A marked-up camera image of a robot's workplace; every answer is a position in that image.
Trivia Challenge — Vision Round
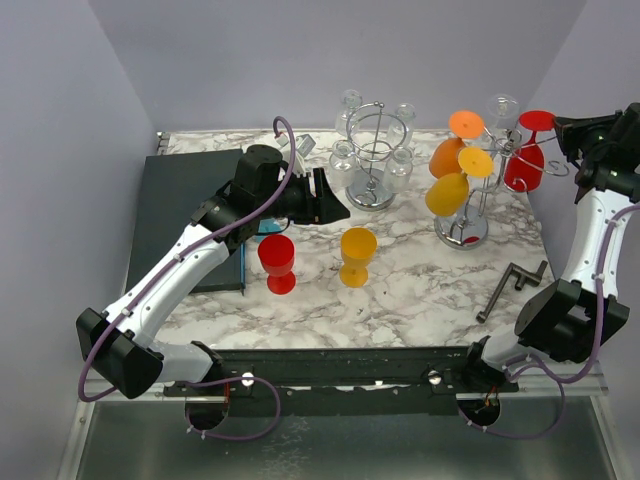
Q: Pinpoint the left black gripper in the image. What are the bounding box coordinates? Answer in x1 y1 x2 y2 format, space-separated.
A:
257 167 351 225

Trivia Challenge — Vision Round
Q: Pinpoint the blue plastic wine glass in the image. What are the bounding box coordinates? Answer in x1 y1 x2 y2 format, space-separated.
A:
257 219 290 236

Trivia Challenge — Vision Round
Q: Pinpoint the red plastic wine glass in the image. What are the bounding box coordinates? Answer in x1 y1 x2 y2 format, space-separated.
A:
257 234 296 295
503 110 555 193

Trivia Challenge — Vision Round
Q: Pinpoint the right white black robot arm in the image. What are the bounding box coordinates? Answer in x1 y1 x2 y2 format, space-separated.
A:
459 102 639 392

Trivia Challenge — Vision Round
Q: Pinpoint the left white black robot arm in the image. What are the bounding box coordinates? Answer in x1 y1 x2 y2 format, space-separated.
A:
76 145 350 399

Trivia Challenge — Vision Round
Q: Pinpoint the orange standing plastic wine glass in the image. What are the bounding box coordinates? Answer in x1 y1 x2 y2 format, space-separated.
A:
339 227 377 288

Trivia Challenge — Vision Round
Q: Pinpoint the chrome wine glass rack right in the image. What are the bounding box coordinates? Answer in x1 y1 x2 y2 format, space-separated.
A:
434 128 569 250

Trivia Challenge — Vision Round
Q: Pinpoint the clear hanging wine glass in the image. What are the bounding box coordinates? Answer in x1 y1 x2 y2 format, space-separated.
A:
486 94 520 132

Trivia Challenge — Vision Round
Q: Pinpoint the chrome bottle rack centre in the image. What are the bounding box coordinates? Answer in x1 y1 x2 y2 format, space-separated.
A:
345 101 407 212

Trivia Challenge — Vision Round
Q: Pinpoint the dark orange hanging wine glass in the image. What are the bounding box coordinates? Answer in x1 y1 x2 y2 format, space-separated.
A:
429 110 485 179

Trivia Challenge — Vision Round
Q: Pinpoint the yellow-orange hanging wine glass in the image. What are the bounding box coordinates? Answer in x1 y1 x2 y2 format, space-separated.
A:
425 146 494 217

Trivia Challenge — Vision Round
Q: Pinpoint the clear glass bottle front left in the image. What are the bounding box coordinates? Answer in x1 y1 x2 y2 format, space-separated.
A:
329 140 357 190

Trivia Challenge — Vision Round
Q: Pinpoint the clear glass bottle front right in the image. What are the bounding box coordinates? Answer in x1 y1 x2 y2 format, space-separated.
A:
382 147 414 194

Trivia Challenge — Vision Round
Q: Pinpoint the clear glass bottle back right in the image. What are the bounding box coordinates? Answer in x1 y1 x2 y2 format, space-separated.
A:
386 103 416 147

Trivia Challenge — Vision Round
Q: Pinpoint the dark metal crank key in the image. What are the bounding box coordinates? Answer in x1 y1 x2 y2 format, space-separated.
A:
474 259 550 325

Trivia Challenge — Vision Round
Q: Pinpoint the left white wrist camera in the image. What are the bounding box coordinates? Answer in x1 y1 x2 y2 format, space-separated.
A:
275 133 316 176

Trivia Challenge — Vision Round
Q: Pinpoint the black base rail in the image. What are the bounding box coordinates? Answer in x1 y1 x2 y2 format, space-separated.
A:
164 342 521 419

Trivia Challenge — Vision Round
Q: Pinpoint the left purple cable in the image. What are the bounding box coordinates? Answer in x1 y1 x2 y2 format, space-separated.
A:
78 115 296 404

